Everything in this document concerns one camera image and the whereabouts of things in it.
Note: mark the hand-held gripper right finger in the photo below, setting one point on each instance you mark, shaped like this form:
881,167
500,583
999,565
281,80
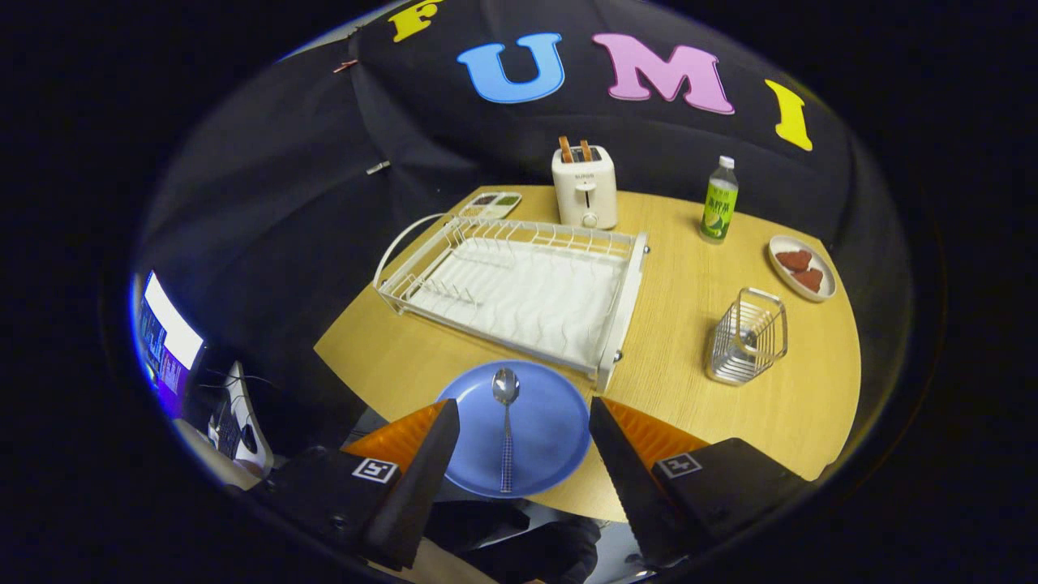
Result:
624,478

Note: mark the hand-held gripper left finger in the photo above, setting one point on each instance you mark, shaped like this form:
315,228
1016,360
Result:
426,478

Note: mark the blue plate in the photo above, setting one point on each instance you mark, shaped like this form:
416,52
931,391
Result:
551,430

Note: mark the white compartment dish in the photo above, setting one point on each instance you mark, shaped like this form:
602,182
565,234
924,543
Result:
491,204

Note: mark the white oval dish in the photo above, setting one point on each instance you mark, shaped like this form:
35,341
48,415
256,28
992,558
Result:
825,264

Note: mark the computer mouse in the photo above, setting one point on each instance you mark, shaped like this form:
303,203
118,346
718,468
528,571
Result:
250,439

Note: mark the computer keyboard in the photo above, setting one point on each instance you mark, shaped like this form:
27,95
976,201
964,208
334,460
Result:
229,430

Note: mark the red food piece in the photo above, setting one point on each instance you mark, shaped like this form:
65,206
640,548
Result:
794,259
808,280

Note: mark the green label drink bottle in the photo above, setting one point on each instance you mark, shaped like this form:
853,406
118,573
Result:
719,207

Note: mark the white toaster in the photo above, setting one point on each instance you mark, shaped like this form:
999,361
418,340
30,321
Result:
585,191

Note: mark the computer monitor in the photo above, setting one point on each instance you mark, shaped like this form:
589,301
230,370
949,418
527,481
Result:
174,332

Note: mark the silver clip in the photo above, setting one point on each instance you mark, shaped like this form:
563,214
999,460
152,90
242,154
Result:
378,167

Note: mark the brown toast slice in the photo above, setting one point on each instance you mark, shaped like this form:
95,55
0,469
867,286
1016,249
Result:
585,150
565,148

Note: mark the red clip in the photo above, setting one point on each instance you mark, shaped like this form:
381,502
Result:
346,65

